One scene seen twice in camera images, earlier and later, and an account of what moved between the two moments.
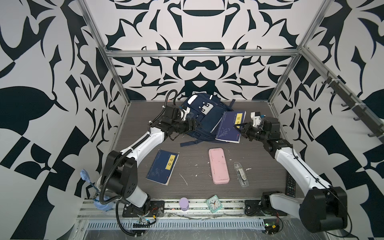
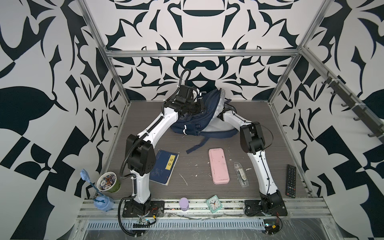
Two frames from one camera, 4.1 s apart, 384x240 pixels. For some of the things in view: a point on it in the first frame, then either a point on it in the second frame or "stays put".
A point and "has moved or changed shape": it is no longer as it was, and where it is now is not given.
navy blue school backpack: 208,110 has moved or changed shape
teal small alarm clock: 214,204 stays put
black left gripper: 192,128 -> 199,108
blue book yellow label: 162,167 stays put
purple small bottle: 184,204 stays put
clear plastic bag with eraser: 241,174 stays put
